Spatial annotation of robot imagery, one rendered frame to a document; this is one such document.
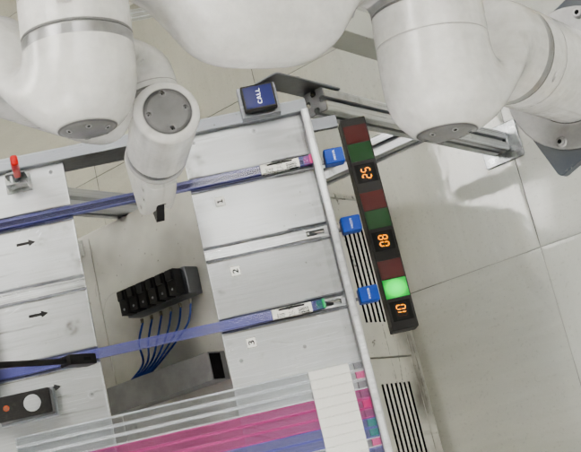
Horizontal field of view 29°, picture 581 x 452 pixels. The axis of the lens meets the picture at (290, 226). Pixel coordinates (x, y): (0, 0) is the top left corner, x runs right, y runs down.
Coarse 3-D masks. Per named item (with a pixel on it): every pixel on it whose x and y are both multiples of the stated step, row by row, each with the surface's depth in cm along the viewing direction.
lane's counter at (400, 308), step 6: (402, 300) 168; (408, 300) 168; (390, 306) 168; (396, 306) 168; (402, 306) 168; (408, 306) 168; (396, 312) 168; (402, 312) 168; (408, 312) 168; (396, 318) 168; (402, 318) 168; (408, 318) 168
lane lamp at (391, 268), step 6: (396, 258) 170; (378, 264) 170; (384, 264) 170; (390, 264) 170; (396, 264) 170; (384, 270) 169; (390, 270) 169; (396, 270) 170; (402, 270) 170; (384, 276) 169; (390, 276) 169; (396, 276) 169
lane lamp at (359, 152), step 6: (354, 144) 174; (360, 144) 174; (366, 144) 174; (354, 150) 174; (360, 150) 174; (366, 150) 174; (354, 156) 174; (360, 156) 174; (366, 156) 174; (372, 156) 174
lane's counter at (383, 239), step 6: (372, 234) 171; (378, 234) 171; (384, 234) 171; (390, 234) 171; (378, 240) 171; (384, 240) 171; (390, 240) 171; (378, 246) 170; (384, 246) 170; (390, 246) 170
